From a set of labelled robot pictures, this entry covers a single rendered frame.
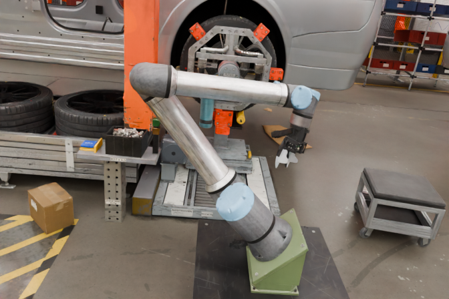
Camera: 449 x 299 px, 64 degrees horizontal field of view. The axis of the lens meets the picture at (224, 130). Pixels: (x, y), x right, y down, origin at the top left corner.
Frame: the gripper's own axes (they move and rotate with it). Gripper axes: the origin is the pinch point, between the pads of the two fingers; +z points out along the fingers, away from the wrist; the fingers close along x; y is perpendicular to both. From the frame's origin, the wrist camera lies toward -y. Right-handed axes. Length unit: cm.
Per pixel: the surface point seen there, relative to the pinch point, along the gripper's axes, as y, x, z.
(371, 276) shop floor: 40, 58, 50
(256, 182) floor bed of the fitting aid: -55, 67, 42
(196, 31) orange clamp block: -97, 12, -46
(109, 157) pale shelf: -78, -39, 30
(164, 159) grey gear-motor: -89, 8, 38
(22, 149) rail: -141, -61, 52
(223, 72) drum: -73, 21, -28
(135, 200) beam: -78, -15, 59
